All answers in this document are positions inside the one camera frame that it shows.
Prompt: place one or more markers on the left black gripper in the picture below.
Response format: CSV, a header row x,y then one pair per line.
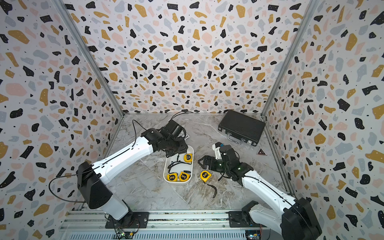
x,y
184,146

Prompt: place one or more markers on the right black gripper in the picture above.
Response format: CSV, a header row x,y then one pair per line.
x,y
207,158

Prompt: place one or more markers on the yellow tape measure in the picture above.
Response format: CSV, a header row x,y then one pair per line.
x,y
188,158
205,176
173,177
184,177

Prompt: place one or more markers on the white plastic storage box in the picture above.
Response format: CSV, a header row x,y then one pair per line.
x,y
176,164

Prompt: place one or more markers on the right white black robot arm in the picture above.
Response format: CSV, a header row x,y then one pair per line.
x,y
293,219

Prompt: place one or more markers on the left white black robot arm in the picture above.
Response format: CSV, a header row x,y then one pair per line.
x,y
93,179

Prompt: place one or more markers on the black hard carrying case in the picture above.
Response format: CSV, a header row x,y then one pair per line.
x,y
240,128

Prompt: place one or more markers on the red triangle sticker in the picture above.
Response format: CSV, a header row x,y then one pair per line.
x,y
261,152

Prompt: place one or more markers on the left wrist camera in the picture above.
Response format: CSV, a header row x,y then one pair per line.
x,y
175,131

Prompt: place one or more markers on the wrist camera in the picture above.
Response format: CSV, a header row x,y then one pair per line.
x,y
216,147
175,131

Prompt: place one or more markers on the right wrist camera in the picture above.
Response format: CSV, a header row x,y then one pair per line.
x,y
216,147

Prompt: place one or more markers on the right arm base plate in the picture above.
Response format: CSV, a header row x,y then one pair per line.
x,y
240,219

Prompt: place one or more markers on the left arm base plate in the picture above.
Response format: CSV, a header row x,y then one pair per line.
x,y
132,220

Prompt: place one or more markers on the aluminium mounting rail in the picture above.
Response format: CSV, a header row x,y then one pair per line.
x,y
166,225

